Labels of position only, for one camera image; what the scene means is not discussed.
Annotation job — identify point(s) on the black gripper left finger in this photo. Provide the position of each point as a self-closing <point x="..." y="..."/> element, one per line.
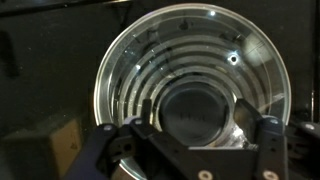
<point x="166" y="150"/>

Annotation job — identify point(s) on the glass lid with black knob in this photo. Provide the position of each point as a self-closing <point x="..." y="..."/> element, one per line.
<point x="193" y="113"/>

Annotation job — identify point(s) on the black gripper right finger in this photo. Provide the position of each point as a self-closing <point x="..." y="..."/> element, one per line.
<point x="271" y="150"/>

